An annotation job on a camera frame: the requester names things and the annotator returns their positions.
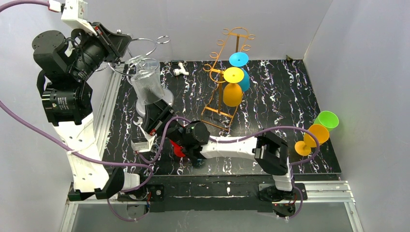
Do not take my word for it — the clear cut glass goblet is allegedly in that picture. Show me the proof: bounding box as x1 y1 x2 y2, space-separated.
126 58 165 105

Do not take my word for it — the silver wire glass rack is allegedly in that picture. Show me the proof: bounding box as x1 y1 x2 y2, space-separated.
94 29 175 117

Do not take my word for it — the yellow plastic wine glass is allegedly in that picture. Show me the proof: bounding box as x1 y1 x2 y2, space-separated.
223 67 244 107

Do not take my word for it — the blue plastic goblet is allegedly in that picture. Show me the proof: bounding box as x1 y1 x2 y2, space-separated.
229 52 250 92
191 159 205 168

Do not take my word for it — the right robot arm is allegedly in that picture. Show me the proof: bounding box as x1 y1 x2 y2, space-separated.
141 100 293 191

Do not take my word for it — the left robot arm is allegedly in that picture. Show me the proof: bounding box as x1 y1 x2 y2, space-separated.
32 22 140 201

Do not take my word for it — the silver wrench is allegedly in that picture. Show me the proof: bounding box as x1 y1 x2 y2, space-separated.
132 116 151 140

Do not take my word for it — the red plastic goblet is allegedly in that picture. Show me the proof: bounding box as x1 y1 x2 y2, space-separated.
170 140 186 158

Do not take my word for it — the white pipe fitting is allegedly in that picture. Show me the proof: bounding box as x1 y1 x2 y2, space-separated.
173 62 189 76

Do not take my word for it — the blue plastic goblet front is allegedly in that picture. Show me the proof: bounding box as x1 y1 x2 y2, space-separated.
191 159 205 168

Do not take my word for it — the orange plastic goblet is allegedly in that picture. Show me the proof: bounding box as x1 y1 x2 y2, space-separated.
294 124 330 156

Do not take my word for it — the green plastic goblet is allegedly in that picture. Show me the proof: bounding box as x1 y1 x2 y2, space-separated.
314 111 339 131

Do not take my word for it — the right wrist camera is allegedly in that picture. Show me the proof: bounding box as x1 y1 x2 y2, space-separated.
131 134 157 153

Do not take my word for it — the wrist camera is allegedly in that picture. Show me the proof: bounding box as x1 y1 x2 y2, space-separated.
131 134 157 153
47 0 97 35

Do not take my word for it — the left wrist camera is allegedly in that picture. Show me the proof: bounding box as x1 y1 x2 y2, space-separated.
47 0 97 35

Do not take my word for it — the gold wire glass rack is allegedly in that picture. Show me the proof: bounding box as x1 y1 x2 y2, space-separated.
201 27 255 131

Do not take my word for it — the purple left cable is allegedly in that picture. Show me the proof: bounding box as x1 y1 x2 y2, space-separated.
0 0 154 222

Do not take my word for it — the purple cable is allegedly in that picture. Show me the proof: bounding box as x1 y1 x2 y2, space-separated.
137 116 321 220
0 0 154 222

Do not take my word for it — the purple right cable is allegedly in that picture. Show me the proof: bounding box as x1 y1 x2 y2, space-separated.
137 116 321 220

